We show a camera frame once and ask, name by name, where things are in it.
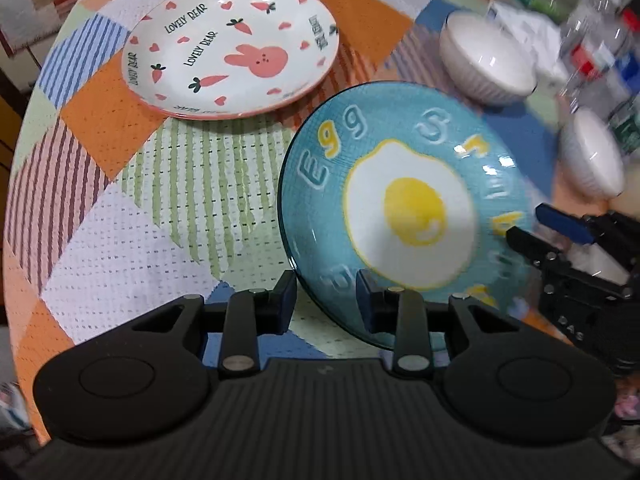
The white bunny carrot plate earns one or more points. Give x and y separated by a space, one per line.
230 50

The blue fried egg plate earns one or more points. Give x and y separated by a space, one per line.
410 210

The white tissue pack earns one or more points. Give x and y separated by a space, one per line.
530 30

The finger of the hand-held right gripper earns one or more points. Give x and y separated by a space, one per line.
562 220
530 245

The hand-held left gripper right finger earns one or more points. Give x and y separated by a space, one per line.
365 302

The red label water bottle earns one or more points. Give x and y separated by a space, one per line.
585 57

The white ribbed bowl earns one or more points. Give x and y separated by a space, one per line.
487 60
592 155

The patchwork tablecloth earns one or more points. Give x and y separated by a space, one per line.
150 210

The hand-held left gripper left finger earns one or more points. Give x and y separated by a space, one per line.
286 310

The green label water bottle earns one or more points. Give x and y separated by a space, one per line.
625 122

